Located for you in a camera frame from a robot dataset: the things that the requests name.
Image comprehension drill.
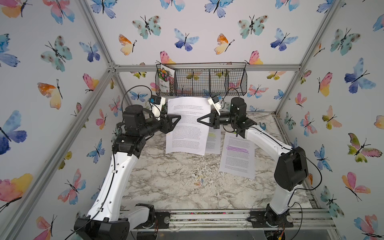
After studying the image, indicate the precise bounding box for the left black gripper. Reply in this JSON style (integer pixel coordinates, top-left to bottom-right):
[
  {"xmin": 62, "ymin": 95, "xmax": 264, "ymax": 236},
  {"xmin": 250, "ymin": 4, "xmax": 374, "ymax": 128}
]
[{"xmin": 138, "ymin": 111, "xmax": 180, "ymax": 139}]

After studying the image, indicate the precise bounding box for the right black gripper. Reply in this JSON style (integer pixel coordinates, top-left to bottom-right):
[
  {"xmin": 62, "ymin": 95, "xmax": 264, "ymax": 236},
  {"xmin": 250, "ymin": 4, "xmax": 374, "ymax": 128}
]
[{"xmin": 198, "ymin": 110, "xmax": 239, "ymax": 131}]

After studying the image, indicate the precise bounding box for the plain text document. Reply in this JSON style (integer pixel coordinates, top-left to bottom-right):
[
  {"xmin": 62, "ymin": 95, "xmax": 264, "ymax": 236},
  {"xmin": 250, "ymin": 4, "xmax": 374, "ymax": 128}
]
[{"xmin": 166, "ymin": 97, "xmax": 211, "ymax": 156}]

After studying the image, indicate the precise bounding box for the document with green highlight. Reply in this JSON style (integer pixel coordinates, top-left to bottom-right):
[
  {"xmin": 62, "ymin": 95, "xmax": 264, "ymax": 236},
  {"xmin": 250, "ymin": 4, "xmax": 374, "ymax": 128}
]
[{"xmin": 205, "ymin": 128, "xmax": 222, "ymax": 155}]

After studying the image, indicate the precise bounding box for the document with purple highlight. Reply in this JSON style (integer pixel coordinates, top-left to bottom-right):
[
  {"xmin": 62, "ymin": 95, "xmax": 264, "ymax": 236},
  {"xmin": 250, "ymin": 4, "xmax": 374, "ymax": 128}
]
[{"xmin": 219, "ymin": 133, "xmax": 256, "ymax": 180}]

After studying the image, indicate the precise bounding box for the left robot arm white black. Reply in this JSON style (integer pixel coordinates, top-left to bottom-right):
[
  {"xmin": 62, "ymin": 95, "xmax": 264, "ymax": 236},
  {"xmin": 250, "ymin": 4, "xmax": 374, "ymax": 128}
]
[{"xmin": 74, "ymin": 105, "xmax": 182, "ymax": 240}]

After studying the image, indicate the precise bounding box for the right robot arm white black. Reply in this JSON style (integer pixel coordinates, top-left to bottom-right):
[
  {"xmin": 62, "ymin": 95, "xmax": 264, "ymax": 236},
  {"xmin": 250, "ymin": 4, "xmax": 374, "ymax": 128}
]
[{"xmin": 197, "ymin": 96, "xmax": 309, "ymax": 218}]

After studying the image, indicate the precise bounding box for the colourful seed packet booklet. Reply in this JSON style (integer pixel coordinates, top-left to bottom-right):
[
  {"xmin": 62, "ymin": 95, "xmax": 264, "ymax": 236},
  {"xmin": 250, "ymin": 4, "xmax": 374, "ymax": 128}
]
[{"xmin": 157, "ymin": 64, "xmax": 176, "ymax": 94}]

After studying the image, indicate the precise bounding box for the blue toy rake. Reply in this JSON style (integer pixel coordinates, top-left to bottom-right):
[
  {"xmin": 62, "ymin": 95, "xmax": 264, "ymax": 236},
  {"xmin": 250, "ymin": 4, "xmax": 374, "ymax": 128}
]
[{"xmin": 259, "ymin": 122, "xmax": 267, "ymax": 131}]

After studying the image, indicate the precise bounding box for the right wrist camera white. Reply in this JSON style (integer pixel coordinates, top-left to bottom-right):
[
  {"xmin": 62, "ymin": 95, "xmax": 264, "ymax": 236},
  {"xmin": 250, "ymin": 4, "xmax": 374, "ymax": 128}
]
[{"xmin": 208, "ymin": 95, "xmax": 222, "ymax": 116}]

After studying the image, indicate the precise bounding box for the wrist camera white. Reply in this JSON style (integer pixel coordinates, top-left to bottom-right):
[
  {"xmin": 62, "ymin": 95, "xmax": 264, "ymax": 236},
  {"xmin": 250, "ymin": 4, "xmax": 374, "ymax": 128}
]
[
  {"xmin": 208, "ymin": 95, "xmax": 222, "ymax": 116},
  {"xmin": 149, "ymin": 95, "xmax": 166, "ymax": 120}
]

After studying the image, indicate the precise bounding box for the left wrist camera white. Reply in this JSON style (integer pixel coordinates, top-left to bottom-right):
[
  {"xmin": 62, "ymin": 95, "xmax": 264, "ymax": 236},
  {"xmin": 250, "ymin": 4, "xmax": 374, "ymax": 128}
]
[{"xmin": 149, "ymin": 95, "xmax": 166, "ymax": 120}]

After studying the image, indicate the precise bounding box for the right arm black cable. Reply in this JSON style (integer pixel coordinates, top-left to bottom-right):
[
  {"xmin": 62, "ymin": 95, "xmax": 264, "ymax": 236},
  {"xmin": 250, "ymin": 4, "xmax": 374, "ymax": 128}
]
[{"xmin": 220, "ymin": 86, "xmax": 323, "ymax": 240}]

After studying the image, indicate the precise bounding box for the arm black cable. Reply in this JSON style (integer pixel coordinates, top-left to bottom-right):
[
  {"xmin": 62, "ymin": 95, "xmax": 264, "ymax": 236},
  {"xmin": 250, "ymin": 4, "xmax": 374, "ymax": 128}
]
[
  {"xmin": 220, "ymin": 86, "xmax": 323, "ymax": 240},
  {"xmin": 62, "ymin": 84, "xmax": 164, "ymax": 240}
]

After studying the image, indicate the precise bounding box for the black wire basket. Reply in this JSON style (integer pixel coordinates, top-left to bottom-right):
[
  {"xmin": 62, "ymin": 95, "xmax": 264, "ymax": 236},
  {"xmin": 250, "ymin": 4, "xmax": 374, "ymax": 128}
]
[{"xmin": 155, "ymin": 62, "xmax": 248, "ymax": 98}]

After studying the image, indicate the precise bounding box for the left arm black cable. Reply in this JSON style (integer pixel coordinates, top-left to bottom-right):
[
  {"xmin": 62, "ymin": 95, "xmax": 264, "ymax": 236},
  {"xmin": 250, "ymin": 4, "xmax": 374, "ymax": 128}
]
[{"xmin": 62, "ymin": 84, "xmax": 164, "ymax": 240}]

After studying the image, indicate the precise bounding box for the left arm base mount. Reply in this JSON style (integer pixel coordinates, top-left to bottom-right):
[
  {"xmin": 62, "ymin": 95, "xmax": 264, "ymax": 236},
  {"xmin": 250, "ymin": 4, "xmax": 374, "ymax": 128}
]
[{"xmin": 127, "ymin": 211, "xmax": 171, "ymax": 230}]

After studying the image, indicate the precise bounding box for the aluminium front rail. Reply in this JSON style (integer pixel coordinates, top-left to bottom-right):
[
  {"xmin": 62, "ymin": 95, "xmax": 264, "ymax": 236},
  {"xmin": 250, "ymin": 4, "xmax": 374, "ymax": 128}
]
[{"xmin": 155, "ymin": 209, "xmax": 336, "ymax": 232}]

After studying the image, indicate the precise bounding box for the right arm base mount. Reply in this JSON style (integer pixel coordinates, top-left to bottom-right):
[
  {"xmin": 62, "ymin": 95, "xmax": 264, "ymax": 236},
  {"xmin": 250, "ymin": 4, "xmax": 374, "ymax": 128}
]
[{"xmin": 246, "ymin": 210, "xmax": 294, "ymax": 229}]

